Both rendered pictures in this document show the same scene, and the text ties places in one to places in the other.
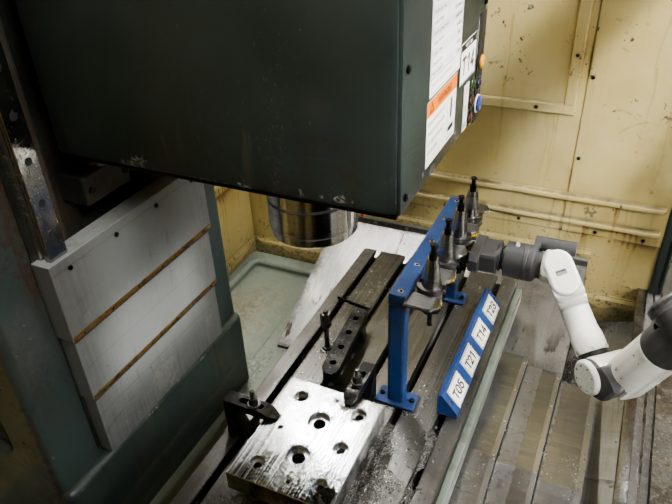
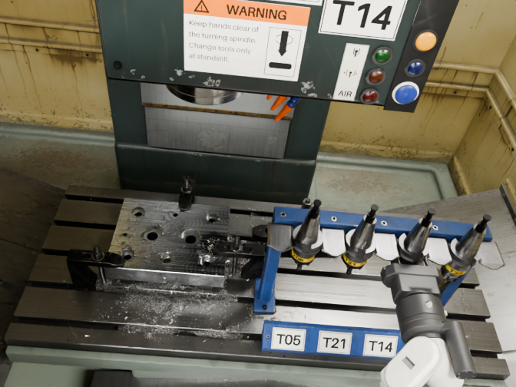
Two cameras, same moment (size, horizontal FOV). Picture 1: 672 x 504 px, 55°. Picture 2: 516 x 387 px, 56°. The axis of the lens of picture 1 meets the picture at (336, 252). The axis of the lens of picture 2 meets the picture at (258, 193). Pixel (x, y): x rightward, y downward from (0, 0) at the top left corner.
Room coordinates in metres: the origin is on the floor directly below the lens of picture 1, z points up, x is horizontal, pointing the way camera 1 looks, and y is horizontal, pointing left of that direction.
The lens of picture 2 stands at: (0.71, -0.70, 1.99)
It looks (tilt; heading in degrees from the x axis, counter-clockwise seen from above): 46 degrees down; 60
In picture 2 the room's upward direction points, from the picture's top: 8 degrees clockwise
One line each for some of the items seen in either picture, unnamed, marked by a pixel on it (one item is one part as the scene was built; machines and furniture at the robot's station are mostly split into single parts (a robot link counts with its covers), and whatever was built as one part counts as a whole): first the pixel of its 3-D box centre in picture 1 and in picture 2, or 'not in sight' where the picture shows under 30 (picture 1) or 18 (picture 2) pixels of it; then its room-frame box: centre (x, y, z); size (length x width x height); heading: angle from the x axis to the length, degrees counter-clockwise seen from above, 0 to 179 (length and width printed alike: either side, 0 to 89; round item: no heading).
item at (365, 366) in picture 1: (359, 391); (238, 256); (1.06, -0.04, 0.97); 0.13 x 0.03 x 0.15; 154
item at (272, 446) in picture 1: (309, 444); (171, 240); (0.92, 0.08, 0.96); 0.29 x 0.23 x 0.05; 154
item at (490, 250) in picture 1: (498, 256); (417, 297); (1.28, -0.39, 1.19); 0.13 x 0.12 x 0.10; 154
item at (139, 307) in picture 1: (150, 304); (219, 85); (1.19, 0.44, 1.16); 0.48 x 0.05 x 0.51; 154
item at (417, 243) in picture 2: (459, 221); (419, 233); (1.33, -0.30, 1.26); 0.04 x 0.04 x 0.07
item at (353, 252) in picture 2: (445, 262); (359, 244); (1.23, -0.25, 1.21); 0.06 x 0.06 x 0.03
